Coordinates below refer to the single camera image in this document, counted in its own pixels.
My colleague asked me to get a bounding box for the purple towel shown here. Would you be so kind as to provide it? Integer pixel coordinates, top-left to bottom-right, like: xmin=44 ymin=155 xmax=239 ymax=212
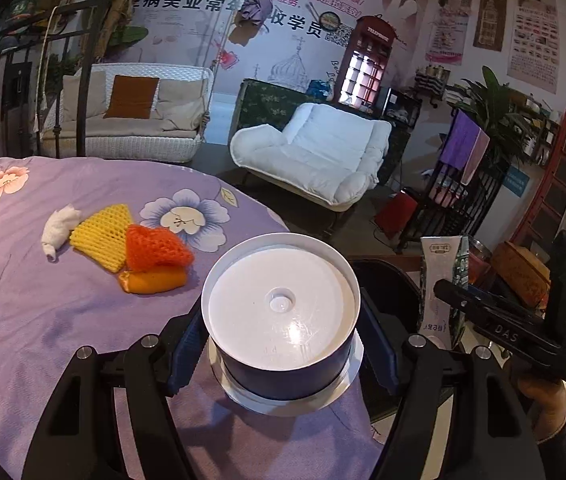
xmin=438 ymin=110 xmax=485 ymax=171

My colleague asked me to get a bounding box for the red telephone booth cabinet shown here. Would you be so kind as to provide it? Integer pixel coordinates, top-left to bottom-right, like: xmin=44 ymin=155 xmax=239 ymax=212
xmin=337 ymin=16 xmax=398 ymax=111

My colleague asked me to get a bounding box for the black metal rack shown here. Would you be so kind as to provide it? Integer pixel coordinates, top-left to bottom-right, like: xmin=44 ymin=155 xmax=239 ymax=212
xmin=395 ymin=160 xmax=509 ymax=256

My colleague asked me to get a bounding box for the white padded armchair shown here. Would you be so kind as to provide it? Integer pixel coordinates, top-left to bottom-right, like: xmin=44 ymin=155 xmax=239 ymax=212
xmin=229 ymin=102 xmax=393 ymax=213

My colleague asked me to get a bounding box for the black display box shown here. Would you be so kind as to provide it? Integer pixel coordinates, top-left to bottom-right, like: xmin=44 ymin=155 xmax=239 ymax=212
xmin=380 ymin=87 xmax=423 ymax=128

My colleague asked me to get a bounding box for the person's right forearm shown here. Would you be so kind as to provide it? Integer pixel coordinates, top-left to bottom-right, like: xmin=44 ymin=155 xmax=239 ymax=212
xmin=533 ymin=407 xmax=566 ymax=480

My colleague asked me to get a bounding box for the blue bag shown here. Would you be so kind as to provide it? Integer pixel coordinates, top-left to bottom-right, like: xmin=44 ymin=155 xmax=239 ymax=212
xmin=307 ymin=79 xmax=334 ymax=101

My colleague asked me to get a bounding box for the yellow foam fruit net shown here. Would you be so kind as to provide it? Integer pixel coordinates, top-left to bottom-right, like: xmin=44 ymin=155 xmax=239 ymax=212
xmin=69 ymin=203 xmax=134 ymax=273

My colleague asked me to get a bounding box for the orange foam fruit net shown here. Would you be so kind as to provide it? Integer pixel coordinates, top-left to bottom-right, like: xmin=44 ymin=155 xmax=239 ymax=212
xmin=125 ymin=225 xmax=195 ymax=272

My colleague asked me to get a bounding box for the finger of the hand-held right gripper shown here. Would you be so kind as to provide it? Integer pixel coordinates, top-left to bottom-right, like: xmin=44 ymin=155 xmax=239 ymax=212
xmin=470 ymin=290 xmax=550 ymax=320
xmin=433 ymin=279 xmax=514 ymax=328

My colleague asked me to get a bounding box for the white wicker swing sofa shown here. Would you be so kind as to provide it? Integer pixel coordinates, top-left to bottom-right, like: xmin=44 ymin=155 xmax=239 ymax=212
xmin=40 ymin=62 xmax=215 ymax=163

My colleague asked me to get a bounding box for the dark brown waste bin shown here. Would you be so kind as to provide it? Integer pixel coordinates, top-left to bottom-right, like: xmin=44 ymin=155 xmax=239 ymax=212
xmin=345 ymin=257 xmax=469 ymax=426

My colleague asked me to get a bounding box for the beige cushion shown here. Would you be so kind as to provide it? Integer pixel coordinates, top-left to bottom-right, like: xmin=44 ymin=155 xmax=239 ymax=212
xmin=155 ymin=79 xmax=209 ymax=131
xmin=63 ymin=70 xmax=114 ymax=121

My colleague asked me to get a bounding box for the large printed wall banner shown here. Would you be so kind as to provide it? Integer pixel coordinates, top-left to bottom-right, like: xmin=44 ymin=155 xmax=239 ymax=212
xmin=108 ymin=0 xmax=436 ymax=108

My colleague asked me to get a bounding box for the purple floral bedsheet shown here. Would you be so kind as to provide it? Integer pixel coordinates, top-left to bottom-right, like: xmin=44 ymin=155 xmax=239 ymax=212
xmin=0 ymin=150 xmax=389 ymax=480

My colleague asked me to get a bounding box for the pink basin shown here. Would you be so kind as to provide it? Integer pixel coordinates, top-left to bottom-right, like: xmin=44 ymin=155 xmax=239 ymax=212
xmin=468 ymin=240 xmax=495 ymax=286

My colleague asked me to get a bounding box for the red bag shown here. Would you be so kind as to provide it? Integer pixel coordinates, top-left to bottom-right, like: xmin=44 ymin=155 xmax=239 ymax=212
xmin=374 ymin=190 xmax=419 ymax=241

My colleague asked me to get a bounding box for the small shelf with bottles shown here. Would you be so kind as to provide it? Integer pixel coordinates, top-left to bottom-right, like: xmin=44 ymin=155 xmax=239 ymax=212
xmin=415 ymin=65 xmax=451 ymax=106

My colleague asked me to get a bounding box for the brown cushion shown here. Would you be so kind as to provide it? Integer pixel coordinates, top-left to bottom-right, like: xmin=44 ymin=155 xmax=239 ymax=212
xmin=104 ymin=75 xmax=160 ymax=120

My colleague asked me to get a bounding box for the wall poster with photo grid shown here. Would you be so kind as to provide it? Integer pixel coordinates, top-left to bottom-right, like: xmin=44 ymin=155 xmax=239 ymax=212
xmin=507 ymin=0 xmax=561 ymax=95

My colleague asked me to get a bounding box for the green and white milk carton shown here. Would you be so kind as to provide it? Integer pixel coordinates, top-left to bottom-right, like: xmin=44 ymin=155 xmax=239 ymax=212
xmin=419 ymin=234 xmax=471 ymax=351

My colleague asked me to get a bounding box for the person's right hand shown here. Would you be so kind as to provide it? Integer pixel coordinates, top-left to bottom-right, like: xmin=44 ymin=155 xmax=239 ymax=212
xmin=516 ymin=375 xmax=566 ymax=443

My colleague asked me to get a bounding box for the white tissue wad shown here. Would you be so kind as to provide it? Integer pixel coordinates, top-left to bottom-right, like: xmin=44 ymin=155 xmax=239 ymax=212
xmin=41 ymin=204 xmax=84 ymax=262

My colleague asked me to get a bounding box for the brown wall poster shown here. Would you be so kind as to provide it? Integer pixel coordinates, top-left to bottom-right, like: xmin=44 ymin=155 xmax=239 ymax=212
xmin=473 ymin=0 xmax=508 ymax=52

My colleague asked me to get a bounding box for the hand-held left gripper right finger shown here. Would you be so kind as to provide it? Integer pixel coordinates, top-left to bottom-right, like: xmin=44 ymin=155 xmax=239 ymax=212
xmin=360 ymin=292 xmax=549 ymax=480

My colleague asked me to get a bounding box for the banana plant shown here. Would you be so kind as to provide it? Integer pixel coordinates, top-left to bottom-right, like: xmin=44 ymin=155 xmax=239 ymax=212
xmin=88 ymin=0 xmax=164 ymax=56

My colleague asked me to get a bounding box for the pink wall poster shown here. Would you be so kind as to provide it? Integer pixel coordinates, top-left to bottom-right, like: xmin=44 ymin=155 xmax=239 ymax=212
xmin=426 ymin=0 xmax=476 ymax=66

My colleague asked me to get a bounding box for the red wooden ladder shelf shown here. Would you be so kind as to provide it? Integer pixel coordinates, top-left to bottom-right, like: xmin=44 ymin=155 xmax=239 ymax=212
xmin=508 ymin=100 xmax=566 ymax=247

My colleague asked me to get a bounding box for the teal round tin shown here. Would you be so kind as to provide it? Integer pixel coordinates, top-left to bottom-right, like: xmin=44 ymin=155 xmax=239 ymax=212
xmin=10 ymin=0 xmax=46 ymax=22

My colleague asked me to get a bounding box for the pink towel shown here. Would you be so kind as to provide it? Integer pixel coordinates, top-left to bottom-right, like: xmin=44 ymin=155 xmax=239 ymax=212
xmin=460 ymin=127 xmax=491 ymax=186

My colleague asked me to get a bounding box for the purple hanging umbrella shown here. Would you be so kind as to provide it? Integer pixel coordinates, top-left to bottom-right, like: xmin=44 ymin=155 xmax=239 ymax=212
xmin=230 ymin=0 xmax=291 ymax=43

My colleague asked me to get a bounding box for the green potted plant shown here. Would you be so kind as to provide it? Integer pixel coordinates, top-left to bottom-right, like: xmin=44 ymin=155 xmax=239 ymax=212
xmin=450 ymin=66 xmax=544 ymax=161

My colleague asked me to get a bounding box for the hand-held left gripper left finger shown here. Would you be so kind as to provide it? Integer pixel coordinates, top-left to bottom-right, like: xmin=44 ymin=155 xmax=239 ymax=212
xmin=23 ymin=305 xmax=209 ymax=480

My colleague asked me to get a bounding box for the white disc spindle case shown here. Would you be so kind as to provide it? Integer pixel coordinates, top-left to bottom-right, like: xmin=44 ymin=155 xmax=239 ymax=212
xmin=202 ymin=232 xmax=365 ymax=416

